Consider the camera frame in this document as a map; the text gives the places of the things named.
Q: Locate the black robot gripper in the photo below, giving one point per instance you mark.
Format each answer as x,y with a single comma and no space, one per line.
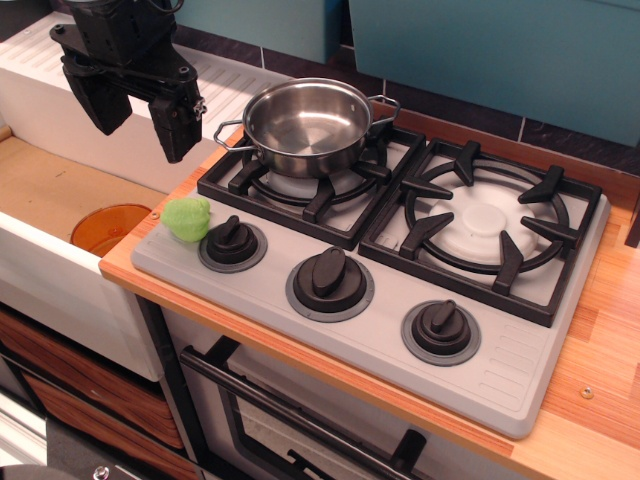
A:
127,45

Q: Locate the green toy cauliflower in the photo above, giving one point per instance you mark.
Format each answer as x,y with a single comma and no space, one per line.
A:
187,218

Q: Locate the stainless steel pot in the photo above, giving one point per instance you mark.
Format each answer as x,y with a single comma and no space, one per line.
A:
307,127

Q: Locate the black left stove knob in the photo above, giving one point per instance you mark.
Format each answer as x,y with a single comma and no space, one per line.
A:
232,247

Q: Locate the black stove knob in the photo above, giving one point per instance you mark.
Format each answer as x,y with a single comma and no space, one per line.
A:
330,287
441,333
232,247

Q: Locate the black middle stove knob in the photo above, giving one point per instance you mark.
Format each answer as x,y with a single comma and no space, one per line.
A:
330,287

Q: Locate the grey toy stove top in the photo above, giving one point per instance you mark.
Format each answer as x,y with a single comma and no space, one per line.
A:
501,387

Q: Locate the black right stove knob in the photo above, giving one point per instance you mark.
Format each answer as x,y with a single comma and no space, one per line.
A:
441,333

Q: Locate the white toy sink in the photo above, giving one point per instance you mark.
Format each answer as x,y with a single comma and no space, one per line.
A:
57,167

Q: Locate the orange plastic bowl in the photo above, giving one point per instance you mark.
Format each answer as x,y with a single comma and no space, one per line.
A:
103,229

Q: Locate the teal box left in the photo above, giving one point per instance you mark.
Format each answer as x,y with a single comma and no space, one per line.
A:
310,30

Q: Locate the teal box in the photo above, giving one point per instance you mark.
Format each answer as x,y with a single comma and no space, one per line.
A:
571,64
310,30

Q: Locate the black left burner grate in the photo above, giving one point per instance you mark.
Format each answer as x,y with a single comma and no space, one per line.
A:
238,180

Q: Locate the black burner grate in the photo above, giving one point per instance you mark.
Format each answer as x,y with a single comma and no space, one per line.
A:
571,217
238,180

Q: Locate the white left burner cap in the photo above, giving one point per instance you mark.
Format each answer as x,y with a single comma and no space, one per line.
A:
306,188

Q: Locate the white burner cap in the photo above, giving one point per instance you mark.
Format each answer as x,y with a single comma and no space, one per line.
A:
306,188
480,214

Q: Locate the upper wooden drawer front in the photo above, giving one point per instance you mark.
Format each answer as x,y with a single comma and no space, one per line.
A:
123,393

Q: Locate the wooden drawer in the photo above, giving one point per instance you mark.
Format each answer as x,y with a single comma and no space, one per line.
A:
123,393
138,451

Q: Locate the lower wooden drawer front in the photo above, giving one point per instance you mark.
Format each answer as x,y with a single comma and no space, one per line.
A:
138,451

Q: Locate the white right burner cap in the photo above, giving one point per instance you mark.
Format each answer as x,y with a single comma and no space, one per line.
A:
480,214

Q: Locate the black right burner grate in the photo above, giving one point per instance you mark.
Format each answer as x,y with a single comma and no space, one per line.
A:
571,217

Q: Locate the teal box right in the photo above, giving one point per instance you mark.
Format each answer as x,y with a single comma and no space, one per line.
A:
571,64

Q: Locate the oven door with black handle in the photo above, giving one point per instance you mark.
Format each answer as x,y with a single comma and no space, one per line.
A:
213,366

